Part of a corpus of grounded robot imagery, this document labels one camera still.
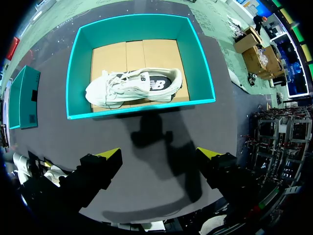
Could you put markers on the black insole with white print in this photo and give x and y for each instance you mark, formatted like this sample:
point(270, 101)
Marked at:
point(159, 85)

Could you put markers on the white sneaker shoe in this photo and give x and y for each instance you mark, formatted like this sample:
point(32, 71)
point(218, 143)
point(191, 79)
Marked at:
point(115, 93)

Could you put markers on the person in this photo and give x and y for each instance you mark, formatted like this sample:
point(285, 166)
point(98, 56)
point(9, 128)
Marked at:
point(259, 23)

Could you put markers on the teal shoebox with cardboard bottom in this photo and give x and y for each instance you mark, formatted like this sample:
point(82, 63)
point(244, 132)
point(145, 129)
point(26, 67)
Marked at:
point(137, 31)

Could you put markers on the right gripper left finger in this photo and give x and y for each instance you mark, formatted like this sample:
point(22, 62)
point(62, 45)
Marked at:
point(93, 176)

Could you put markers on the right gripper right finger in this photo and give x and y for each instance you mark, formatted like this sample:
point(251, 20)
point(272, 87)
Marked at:
point(227, 176)

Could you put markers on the teal shoebox lid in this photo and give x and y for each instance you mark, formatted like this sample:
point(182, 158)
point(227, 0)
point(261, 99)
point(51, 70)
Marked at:
point(28, 107)

